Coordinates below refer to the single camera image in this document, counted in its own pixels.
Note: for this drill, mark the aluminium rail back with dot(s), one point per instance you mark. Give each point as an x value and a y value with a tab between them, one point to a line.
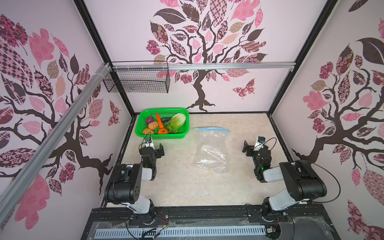
226	66

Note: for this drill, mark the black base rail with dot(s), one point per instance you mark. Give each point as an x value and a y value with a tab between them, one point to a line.
300	222

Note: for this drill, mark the green plastic basket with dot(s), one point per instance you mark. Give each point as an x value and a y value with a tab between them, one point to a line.
167	112

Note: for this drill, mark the clear zip top bag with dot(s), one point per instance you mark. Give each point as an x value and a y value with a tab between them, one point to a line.
211	153

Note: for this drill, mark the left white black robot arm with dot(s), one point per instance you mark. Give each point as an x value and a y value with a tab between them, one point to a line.
124	185

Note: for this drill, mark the aluminium rail left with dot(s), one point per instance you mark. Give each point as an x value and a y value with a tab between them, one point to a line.
23	180

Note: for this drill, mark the aluminium rail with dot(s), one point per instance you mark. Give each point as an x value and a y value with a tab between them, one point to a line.
226	66
23	180

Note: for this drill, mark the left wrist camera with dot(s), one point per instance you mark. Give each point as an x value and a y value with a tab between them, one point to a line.
149	142

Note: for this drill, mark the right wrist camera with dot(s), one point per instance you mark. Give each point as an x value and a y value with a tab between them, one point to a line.
259	143

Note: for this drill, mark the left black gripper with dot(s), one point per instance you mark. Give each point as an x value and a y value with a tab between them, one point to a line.
157	151

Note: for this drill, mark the brown potato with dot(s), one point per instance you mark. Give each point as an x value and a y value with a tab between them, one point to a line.
153	125
148	131

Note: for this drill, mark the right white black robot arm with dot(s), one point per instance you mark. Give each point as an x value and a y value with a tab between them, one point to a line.
302	183

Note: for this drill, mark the napa cabbage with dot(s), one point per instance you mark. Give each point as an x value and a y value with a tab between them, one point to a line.
175	123

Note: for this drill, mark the black wire wall basket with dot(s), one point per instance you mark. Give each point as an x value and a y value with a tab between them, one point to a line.
138	77

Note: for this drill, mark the orange small pumpkin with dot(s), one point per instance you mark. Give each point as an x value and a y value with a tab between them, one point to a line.
163	131

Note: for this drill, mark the orange carrot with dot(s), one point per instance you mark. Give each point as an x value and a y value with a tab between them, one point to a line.
159	121

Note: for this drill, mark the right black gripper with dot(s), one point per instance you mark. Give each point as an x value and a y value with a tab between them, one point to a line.
249	148

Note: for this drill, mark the white slotted cable duct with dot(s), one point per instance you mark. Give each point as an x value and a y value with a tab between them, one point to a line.
179	233

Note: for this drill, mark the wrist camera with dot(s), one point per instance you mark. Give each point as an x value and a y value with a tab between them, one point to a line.
259	143
149	142

